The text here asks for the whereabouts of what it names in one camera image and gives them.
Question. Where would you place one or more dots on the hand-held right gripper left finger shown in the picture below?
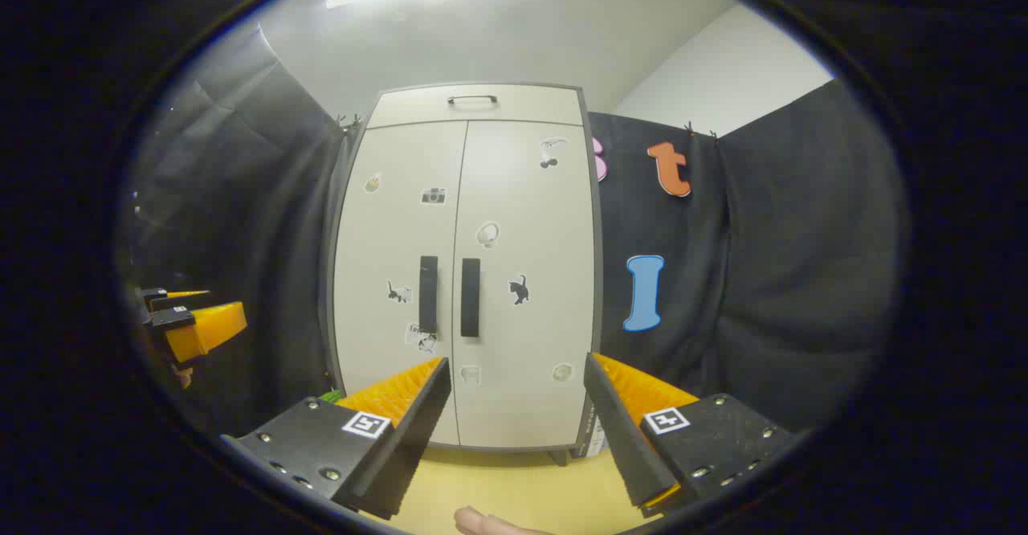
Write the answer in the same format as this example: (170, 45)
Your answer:
(409, 447)

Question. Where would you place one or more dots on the green watermelon toy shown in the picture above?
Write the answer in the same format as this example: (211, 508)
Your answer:
(331, 397)

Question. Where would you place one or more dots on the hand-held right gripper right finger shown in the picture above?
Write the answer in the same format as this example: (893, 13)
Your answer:
(626, 447)

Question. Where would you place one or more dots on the black backdrop cloth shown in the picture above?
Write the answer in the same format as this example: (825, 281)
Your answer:
(763, 278)

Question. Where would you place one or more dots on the beige cabinet drawer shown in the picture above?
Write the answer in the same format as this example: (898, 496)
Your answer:
(418, 107)

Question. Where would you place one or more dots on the black cloth clip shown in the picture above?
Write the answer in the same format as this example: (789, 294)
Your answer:
(700, 131)

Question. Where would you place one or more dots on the white cabinet door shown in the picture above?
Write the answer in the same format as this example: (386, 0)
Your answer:
(530, 334)
(385, 238)

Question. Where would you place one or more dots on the grey double-door shoe cabinet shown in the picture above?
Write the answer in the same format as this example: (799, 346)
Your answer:
(598, 294)

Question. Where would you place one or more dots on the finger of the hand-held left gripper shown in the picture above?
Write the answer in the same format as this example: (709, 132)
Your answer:
(161, 297)
(205, 330)

